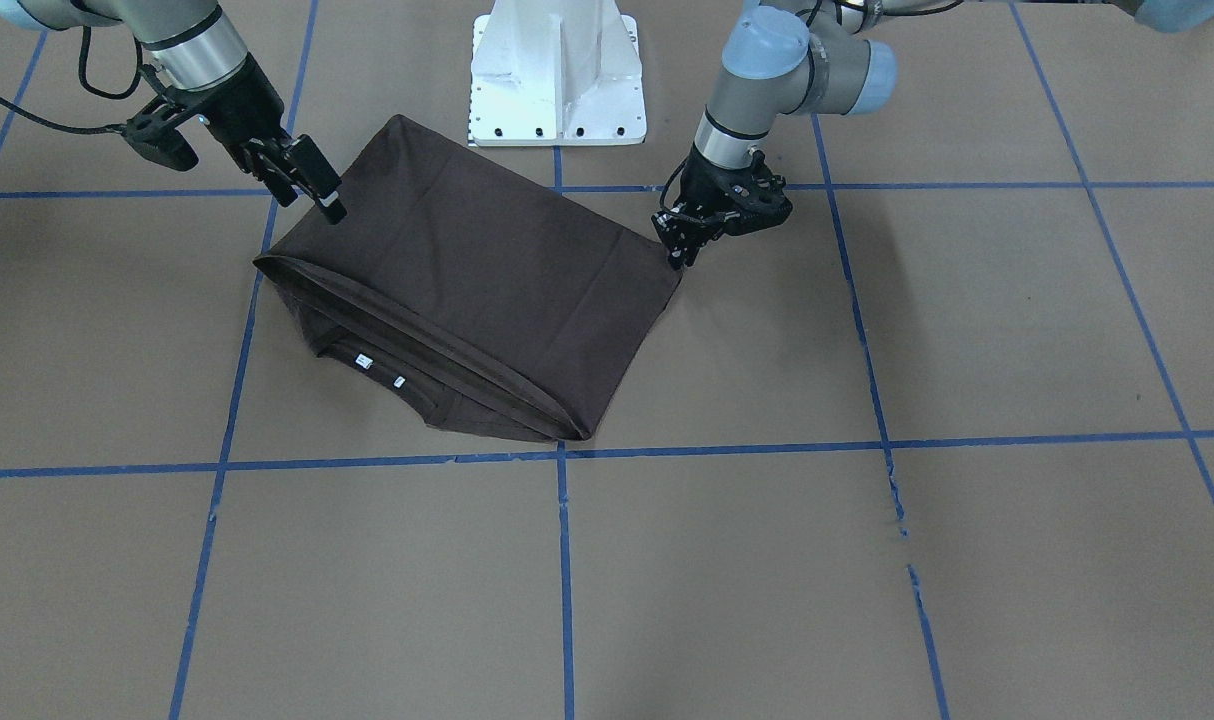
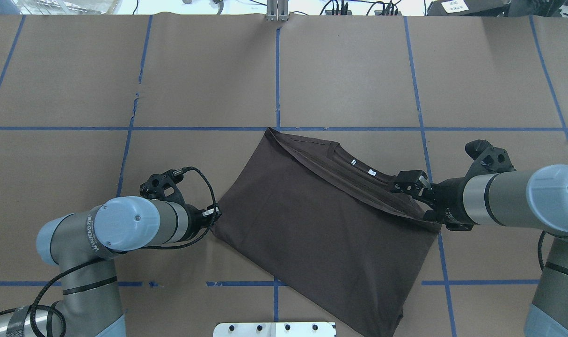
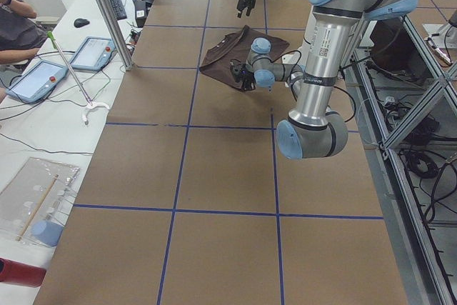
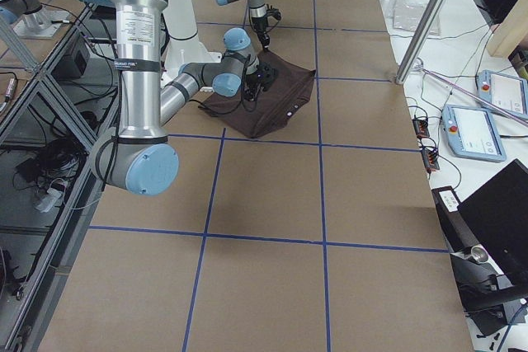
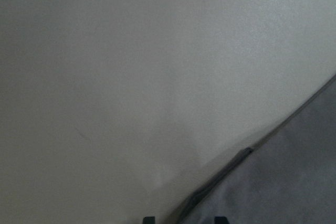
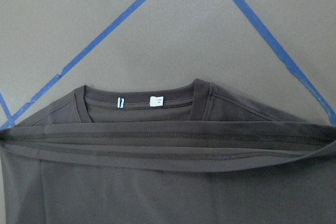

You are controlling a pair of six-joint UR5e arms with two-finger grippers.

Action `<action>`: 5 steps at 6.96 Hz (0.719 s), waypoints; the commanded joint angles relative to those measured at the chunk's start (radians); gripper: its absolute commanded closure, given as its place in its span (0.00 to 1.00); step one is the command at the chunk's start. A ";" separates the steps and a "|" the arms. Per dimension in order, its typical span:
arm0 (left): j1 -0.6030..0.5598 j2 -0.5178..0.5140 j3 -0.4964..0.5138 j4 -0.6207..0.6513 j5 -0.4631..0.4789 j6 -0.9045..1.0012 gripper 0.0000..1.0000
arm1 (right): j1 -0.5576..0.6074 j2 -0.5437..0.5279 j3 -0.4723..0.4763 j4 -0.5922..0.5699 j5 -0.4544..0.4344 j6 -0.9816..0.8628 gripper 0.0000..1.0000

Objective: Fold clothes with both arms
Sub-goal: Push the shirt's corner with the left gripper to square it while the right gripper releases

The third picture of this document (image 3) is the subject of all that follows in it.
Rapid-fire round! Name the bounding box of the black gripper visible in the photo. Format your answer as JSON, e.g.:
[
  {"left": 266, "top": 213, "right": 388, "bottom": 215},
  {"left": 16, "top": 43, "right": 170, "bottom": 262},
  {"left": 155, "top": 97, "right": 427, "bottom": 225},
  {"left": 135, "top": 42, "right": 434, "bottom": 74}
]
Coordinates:
[
  {"left": 235, "top": 69, "right": 256, "bottom": 91},
  {"left": 236, "top": 0, "right": 256, "bottom": 18}
]

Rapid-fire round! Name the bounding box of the dark brown t-shirt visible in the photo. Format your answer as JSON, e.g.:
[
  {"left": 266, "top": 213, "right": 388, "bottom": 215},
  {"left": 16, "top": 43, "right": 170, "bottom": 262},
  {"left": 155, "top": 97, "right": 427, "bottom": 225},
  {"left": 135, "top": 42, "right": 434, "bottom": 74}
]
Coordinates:
[{"left": 199, "top": 26, "right": 290, "bottom": 91}]

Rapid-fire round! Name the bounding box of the black keyboard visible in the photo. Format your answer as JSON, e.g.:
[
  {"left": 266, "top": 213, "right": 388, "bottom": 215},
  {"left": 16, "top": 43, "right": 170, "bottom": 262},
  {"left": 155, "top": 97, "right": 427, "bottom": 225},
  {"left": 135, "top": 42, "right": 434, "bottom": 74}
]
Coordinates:
[{"left": 109, "top": 0, "right": 128, "bottom": 20}]

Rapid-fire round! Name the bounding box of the blue teach pendant far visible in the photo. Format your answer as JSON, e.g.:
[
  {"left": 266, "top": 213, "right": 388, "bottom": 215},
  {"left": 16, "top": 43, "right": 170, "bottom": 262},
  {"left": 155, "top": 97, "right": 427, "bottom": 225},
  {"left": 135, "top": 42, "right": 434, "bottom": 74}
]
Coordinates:
[{"left": 69, "top": 36, "right": 116, "bottom": 71}]

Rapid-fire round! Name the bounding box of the blue teach pendant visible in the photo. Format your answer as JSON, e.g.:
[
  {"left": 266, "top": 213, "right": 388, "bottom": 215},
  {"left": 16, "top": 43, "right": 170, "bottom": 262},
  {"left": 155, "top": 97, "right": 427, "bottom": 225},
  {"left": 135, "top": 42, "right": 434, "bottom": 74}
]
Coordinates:
[
  {"left": 6, "top": 61, "right": 69, "bottom": 104},
  {"left": 69, "top": 36, "right": 116, "bottom": 71}
]

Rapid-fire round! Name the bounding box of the black computer mouse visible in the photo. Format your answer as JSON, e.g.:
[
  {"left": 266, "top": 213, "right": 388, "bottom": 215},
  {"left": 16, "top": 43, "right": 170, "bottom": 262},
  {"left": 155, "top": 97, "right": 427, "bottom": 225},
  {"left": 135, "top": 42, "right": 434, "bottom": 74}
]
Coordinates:
[{"left": 74, "top": 18, "right": 90, "bottom": 29}]

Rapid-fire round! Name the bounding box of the blue teach pendant near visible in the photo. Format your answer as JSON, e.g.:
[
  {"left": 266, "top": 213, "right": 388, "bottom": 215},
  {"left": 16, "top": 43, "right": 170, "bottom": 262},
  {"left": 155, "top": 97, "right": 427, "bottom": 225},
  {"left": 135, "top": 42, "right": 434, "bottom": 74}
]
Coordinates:
[{"left": 6, "top": 61, "right": 69, "bottom": 104}]

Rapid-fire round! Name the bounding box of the seated person grey shirt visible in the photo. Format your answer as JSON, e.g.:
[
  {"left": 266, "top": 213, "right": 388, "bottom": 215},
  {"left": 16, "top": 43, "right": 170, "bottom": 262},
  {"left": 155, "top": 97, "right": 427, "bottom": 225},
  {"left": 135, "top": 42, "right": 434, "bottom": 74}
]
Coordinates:
[{"left": 1, "top": 0, "right": 47, "bottom": 65}]

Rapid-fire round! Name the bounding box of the clear plastic bag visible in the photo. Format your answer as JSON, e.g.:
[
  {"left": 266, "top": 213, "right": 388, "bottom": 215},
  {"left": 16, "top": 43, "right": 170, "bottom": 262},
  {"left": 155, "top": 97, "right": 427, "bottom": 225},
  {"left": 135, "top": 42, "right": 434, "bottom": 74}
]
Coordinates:
[{"left": 1, "top": 157, "right": 80, "bottom": 247}]

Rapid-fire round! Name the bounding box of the blue plastic cup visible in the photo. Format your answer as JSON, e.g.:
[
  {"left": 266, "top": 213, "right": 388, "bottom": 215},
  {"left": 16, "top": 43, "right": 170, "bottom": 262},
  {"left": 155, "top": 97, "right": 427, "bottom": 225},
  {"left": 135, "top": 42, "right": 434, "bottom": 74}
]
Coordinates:
[{"left": 31, "top": 220, "right": 64, "bottom": 247}]

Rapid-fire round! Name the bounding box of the red cylinder bottle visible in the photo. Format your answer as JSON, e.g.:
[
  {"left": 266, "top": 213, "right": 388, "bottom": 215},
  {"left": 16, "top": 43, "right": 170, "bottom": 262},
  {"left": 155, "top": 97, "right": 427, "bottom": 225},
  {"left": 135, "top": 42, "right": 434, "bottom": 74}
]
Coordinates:
[{"left": 1, "top": 258, "right": 46, "bottom": 288}]

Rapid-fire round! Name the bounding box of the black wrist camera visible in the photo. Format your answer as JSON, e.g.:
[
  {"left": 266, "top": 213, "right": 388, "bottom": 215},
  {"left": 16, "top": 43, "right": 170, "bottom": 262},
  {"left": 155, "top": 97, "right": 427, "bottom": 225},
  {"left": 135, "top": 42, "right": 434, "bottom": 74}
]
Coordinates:
[{"left": 230, "top": 63, "right": 246, "bottom": 81}]

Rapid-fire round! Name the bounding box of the grabber stick green handle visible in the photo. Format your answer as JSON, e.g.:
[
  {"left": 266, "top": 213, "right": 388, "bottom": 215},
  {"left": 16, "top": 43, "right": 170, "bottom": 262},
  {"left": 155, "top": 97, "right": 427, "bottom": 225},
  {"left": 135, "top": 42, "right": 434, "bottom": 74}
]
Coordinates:
[{"left": 46, "top": 31, "right": 111, "bottom": 126}]

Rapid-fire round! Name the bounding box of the aluminium frame post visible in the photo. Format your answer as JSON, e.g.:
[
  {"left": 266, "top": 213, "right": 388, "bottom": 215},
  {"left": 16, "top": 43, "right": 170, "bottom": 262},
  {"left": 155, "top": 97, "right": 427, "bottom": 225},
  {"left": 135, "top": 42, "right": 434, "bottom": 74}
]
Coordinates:
[{"left": 96, "top": 0, "right": 134, "bottom": 71}]

